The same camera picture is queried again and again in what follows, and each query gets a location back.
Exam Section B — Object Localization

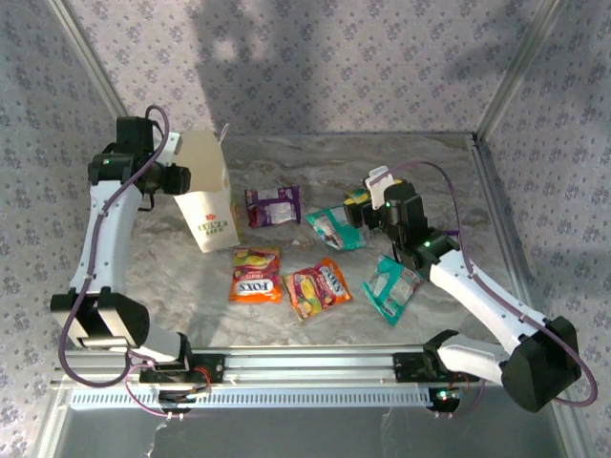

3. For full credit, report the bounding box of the teal snack packet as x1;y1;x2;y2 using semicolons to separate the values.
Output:
361;254;424;328
305;204;368;252

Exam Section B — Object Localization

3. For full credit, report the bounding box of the purple snack packet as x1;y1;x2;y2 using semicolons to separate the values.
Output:
243;185;303;229

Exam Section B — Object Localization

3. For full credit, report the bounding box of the orange Fox's candy packet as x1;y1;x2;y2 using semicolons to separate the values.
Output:
227;246;284;305
281;257;354;323

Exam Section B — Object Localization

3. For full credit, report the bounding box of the white paper bag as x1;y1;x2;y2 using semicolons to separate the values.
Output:
172;122;244;254

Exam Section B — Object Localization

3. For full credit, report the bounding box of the black round controller board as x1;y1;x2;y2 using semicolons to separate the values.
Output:
157;388;214;414
427;385;463;414

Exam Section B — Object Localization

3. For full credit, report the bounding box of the aluminium side frame rail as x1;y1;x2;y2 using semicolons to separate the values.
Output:
35;385;71;458
470;133;598;458

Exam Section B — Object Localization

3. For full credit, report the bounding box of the aluminium frame post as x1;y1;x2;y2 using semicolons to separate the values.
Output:
474;0;569;139
47;0;130;118

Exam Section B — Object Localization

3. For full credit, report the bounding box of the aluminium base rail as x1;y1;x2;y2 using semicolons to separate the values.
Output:
52;346;507;387

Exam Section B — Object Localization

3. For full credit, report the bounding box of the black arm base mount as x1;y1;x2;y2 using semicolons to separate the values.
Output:
137;350;225;385
393;350;481;383

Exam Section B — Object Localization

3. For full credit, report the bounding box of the white slotted cable duct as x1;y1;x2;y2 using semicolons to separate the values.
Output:
69;385;438;410

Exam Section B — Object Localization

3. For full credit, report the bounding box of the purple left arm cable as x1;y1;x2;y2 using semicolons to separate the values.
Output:
57;104;192;419

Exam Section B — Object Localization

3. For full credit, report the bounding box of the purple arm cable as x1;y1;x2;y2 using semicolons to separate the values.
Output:
57;104;192;419
380;160;599;421

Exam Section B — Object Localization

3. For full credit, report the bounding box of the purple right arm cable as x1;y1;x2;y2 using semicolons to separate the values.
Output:
380;160;599;421

